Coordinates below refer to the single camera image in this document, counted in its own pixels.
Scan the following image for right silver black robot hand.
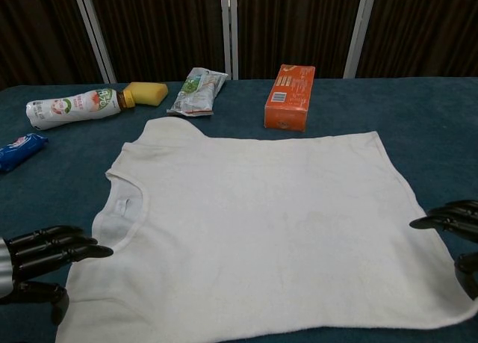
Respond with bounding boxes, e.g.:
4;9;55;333
409;200;478;299

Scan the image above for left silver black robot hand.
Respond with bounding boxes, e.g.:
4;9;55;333
0;225;115;324

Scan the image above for white t-shirt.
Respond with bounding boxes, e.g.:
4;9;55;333
55;117;478;343

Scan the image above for blue snack packet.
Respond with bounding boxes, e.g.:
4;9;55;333
0;132;49;174

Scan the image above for teal table cover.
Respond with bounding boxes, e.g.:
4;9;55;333
0;76;478;343

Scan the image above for white drink bottle yellow cap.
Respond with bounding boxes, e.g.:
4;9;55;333
25;87;136;131

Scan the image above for yellow sponge block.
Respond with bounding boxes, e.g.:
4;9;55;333
124;81;169;108

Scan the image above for dark pleated curtain panel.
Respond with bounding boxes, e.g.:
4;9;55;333
237;0;365;81
0;0;104;92
356;0;478;78
87;0;227;84

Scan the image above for orange cardboard box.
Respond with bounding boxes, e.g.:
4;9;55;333
264;64;317;134

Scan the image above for silver snack packet green print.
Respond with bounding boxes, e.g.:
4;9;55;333
166;67;229;117

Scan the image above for white screen frame post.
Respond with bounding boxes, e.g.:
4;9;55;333
342;0;379;79
220;0;240;81
70;0;117;84

